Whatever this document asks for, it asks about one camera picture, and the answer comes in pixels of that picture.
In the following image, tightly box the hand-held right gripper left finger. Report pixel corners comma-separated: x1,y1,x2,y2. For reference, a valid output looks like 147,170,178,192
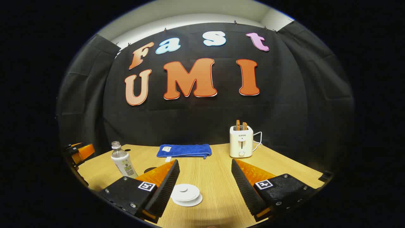
99,159,180,224

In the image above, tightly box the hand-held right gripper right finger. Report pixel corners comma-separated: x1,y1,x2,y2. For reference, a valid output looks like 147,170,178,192
231,158,317,222

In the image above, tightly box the white teacup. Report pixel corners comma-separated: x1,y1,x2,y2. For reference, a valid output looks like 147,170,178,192
171,184,201,203

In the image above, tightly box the clear water bottle white label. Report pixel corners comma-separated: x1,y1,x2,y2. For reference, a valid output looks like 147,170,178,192
111,141,138,179

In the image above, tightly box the white saucer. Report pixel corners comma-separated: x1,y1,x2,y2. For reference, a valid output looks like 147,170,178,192
172,194,203,207

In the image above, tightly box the blue towel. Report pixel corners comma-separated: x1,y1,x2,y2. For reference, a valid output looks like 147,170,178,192
157,144,212,159

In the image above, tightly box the white toaster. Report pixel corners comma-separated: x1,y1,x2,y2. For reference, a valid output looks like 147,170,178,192
229,125,253,158

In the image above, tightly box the white toaster cable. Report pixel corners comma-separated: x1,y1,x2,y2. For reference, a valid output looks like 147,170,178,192
252,131,263,152

